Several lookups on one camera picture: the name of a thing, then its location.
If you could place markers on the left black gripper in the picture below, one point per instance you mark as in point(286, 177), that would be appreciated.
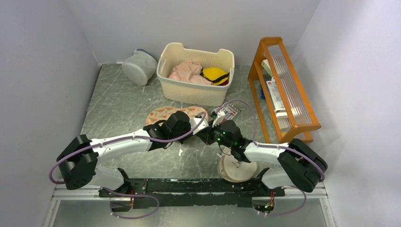
point(181, 140)

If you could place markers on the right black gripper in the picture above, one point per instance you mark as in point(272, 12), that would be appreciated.
point(207, 133)

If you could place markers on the floral mesh laundry bag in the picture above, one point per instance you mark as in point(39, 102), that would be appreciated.
point(162, 113)

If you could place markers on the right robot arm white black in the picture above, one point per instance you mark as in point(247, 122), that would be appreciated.
point(299, 165)

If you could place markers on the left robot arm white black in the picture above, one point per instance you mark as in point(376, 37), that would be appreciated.
point(80, 162)

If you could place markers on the cream plastic laundry basket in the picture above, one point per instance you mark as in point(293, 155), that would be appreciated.
point(208, 95)

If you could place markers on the grey round mesh bag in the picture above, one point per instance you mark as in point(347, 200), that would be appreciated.
point(140, 67)

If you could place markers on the marker pen pack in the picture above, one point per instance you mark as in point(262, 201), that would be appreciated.
point(230, 111)

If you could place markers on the beige round glasses pouch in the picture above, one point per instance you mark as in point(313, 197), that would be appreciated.
point(235, 171)

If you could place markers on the yellow black cloth in basket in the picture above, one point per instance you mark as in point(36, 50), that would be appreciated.
point(216, 75)

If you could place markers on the pink cloth in basket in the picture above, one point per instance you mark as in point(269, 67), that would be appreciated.
point(190, 72)

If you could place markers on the white box in rack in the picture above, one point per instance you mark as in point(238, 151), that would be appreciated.
point(275, 96)

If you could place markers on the orange wooden rack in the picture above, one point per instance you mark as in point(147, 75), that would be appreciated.
point(301, 119)

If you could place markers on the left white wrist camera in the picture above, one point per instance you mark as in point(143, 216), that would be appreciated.
point(198, 124)

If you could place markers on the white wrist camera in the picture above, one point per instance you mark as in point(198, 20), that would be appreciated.
point(198, 124)
point(219, 118)

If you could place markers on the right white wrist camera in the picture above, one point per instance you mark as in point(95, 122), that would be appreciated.
point(219, 118)

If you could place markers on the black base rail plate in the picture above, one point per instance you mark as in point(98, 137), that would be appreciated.
point(190, 192)

